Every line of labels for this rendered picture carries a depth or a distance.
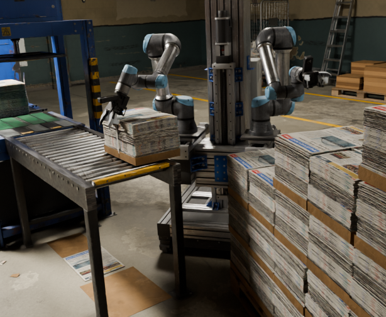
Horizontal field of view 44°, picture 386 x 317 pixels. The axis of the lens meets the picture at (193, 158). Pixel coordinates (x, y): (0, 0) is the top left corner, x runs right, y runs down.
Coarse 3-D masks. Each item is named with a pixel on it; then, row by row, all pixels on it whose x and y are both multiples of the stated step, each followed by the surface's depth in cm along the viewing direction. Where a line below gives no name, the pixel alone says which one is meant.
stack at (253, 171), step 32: (256, 160) 248; (256, 192) 230; (256, 224) 232; (288, 224) 200; (320, 224) 175; (288, 256) 203; (320, 256) 177; (352, 256) 157; (256, 288) 244; (288, 288) 208; (320, 288) 180
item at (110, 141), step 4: (136, 108) 290; (140, 108) 290; (144, 108) 289; (148, 108) 288; (128, 112) 280; (132, 112) 280; (136, 112) 279; (140, 112) 279; (120, 116) 270; (104, 124) 276; (104, 128) 278; (108, 128) 274; (112, 128) 270; (104, 132) 279; (108, 132) 275; (112, 132) 271; (104, 136) 281; (108, 136) 277; (112, 136) 273; (108, 140) 278; (112, 140) 274; (116, 140) 270; (108, 144) 279; (112, 144) 275; (116, 144) 270; (116, 148) 271
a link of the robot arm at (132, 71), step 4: (124, 68) 260; (128, 68) 259; (132, 68) 259; (124, 72) 259; (128, 72) 259; (132, 72) 259; (136, 72) 263; (120, 76) 261; (124, 76) 259; (128, 76) 259; (132, 76) 260; (136, 76) 265; (120, 80) 260; (124, 80) 259; (128, 80) 259; (132, 80) 261; (136, 80) 265; (124, 84) 259; (128, 84) 260; (132, 84) 265
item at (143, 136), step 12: (120, 120) 260; (132, 120) 259; (144, 120) 257; (156, 120) 257; (168, 120) 262; (120, 132) 263; (132, 132) 250; (144, 132) 254; (156, 132) 258; (168, 132) 262; (132, 144) 253; (144, 144) 255; (156, 144) 259; (168, 144) 264; (132, 156) 257
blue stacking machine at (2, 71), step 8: (0, 40) 535; (8, 40) 541; (0, 48) 537; (8, 48) 543; (24, 48) 552; (0, 64) 541; (8, 64) 546; (16, 64) 551; (24, 64) 556; (0, 72) 543; (8, 72) 548; (16, 72) 553; (0, 80) 545; (16, 80) 555
